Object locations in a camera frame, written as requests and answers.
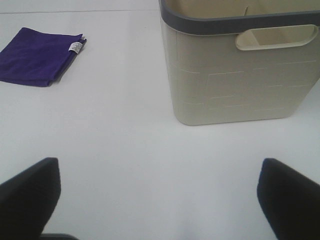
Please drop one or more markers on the beige plastic bin grey rim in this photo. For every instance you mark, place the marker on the beige plastic bin grey rim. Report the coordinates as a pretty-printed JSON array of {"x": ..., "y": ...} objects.
[{"x": 239, "y": 60}]

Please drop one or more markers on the purple towel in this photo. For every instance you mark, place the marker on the purple towel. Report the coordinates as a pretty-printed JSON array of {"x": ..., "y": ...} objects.
[{"x": 37, "y": 59}]

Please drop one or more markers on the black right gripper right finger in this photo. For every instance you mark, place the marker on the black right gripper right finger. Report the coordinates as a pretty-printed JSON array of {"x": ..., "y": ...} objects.
[{"x": 289, "y": 200}]

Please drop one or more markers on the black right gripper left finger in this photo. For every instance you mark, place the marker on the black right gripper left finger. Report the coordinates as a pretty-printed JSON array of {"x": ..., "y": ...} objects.
[{"x": 28, "y": 200}]

